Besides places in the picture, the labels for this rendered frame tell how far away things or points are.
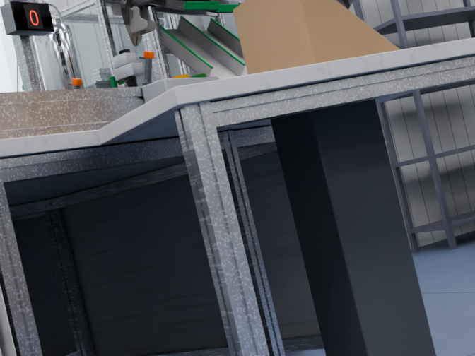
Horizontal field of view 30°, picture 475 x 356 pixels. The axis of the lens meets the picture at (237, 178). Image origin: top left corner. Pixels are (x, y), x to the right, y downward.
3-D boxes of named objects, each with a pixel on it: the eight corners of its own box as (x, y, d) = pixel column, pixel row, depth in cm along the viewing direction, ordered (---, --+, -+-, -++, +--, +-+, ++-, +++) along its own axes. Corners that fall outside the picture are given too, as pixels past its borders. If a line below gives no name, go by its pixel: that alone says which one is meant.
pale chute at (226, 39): (268, 77, 256) (274, 63, 254) (237, 80, 247) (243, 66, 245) (207, 31, 270) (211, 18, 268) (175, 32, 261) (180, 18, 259)
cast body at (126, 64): (145, 74, 223) (138, 46, 223) (133, 74, 219) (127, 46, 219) (121, 82, 227) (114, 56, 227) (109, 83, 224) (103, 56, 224)
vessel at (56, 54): (95, 99, 319) (72, -3, 320) (68, 101, 308) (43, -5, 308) (68, 109, 327) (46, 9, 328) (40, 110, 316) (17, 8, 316)
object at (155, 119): (584, 34, 177) (580, 20, 177) (178, 104, 136) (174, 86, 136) (379, 103, 239) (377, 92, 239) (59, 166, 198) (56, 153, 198)
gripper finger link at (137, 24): (143, 44, 211) (144, 5, 211) (124, 44, 214) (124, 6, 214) (151, 45, 214) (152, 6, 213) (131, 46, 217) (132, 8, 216)
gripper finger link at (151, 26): (151, 45, 214) (152, 6, 213) (131, 46, 217) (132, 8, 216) (158, 46, 217) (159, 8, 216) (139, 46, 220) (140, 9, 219)
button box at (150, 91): (225, 101, 210) (218, 75, 210) (170, 104, 193) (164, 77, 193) (201, 108, 214) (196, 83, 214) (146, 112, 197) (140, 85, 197)
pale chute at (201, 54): (240, 78, 244) (246, 64, 242) (206, 81, 234) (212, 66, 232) (177, 30, 258) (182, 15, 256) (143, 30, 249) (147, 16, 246)
